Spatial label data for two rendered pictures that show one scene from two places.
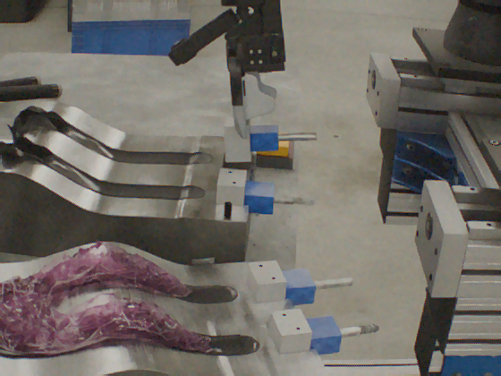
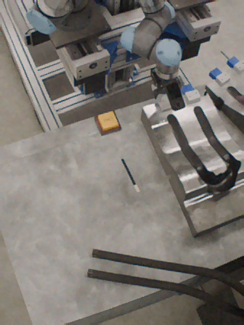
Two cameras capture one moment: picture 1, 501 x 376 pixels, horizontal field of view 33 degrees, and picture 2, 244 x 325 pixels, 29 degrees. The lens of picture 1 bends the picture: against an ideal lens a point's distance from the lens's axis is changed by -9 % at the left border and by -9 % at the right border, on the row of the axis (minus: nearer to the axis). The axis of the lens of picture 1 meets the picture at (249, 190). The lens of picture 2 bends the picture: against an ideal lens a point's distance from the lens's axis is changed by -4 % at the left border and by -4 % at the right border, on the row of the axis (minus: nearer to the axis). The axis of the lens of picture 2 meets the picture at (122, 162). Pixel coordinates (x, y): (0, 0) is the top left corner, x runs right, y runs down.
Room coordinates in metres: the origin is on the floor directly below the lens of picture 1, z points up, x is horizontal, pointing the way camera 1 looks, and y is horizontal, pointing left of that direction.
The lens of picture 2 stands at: (1.78, 0.78, 2.39)
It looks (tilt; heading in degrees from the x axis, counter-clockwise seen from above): 65 degrees down; 242
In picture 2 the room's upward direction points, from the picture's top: 6 degrees clockwise
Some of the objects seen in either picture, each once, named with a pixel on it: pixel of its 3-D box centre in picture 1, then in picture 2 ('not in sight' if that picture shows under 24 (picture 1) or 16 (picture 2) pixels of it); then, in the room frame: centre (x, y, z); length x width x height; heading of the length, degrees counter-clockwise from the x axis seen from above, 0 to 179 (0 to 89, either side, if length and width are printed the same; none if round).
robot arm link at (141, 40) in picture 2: not in sight; (141, 38); (1.31, -0.05, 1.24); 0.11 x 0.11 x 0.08; 38
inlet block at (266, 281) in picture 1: (302, 286); (214, 72); (0.95, -0.07, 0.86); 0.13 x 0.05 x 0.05; 106
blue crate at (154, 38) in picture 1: (131, 29); not in sight; (4.32, 0.66, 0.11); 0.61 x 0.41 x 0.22; 96
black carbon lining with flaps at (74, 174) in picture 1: (92, 151); (205, 146); (1.17, 0.23, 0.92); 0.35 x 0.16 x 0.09; 88
